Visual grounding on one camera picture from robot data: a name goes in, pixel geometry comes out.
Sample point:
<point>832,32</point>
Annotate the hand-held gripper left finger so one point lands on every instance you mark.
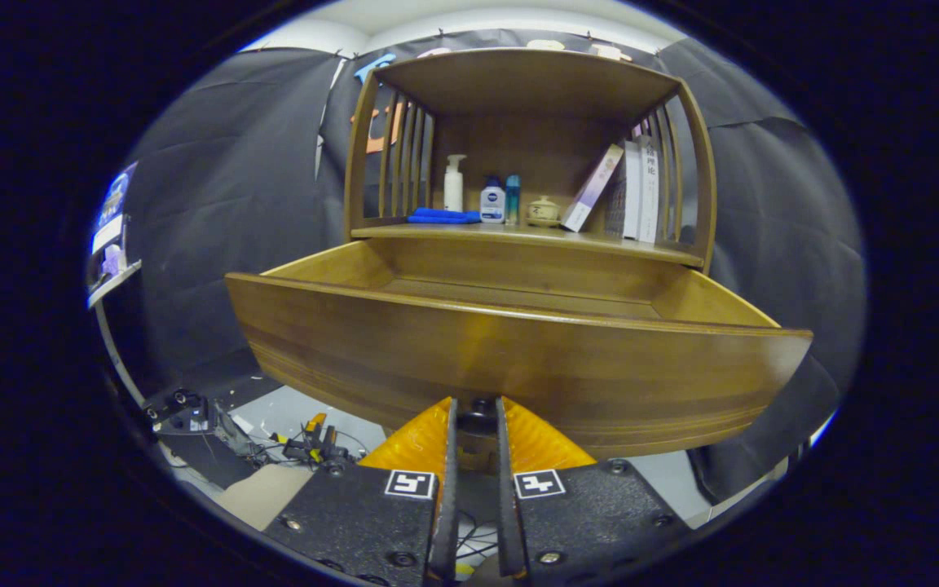
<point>355,514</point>

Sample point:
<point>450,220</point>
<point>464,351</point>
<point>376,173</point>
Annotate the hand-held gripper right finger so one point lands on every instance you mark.
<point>592,509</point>

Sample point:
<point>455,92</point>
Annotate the dark drawer knob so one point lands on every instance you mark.
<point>478,417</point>

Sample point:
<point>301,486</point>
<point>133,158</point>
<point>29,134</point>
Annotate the wooden drawer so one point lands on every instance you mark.
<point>518,359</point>

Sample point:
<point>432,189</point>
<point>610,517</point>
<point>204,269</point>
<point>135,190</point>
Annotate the wooden countertop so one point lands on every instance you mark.
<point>518,236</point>

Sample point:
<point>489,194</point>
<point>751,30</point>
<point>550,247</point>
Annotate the wooden cabinet with slatted sides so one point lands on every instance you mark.
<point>531,98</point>

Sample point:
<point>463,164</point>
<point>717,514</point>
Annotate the brown cardboard sheet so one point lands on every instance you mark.
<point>266,493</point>

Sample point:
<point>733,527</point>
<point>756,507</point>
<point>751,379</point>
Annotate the beige lidded ceramic cup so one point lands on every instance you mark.
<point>543,212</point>

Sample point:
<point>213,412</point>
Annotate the grey patterned book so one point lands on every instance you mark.
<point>616,204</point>

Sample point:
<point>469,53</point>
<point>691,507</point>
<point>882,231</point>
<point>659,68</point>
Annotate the blue folded cloth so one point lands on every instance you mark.
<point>441,216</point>

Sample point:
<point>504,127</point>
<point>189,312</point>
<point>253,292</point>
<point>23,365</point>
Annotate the small teal bottle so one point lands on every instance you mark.
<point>513,200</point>

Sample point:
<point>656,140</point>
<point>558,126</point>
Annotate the purple and white book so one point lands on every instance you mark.
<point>592,189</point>

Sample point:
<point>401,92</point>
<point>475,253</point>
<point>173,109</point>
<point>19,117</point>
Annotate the plain white book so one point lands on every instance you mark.
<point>632,191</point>

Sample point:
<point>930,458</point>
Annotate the white bottle with blue cap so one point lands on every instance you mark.
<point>492,204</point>

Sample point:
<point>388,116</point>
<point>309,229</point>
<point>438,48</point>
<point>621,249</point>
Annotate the white book with black lettering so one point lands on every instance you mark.
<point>649,191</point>

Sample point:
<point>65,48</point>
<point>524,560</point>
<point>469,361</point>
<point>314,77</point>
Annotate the black backdrop cloth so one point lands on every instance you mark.
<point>217,204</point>

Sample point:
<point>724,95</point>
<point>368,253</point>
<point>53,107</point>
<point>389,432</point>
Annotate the white pump bottle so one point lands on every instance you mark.
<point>454,187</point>

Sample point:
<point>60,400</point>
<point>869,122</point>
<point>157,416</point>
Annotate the wall poster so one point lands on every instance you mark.
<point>111,220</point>

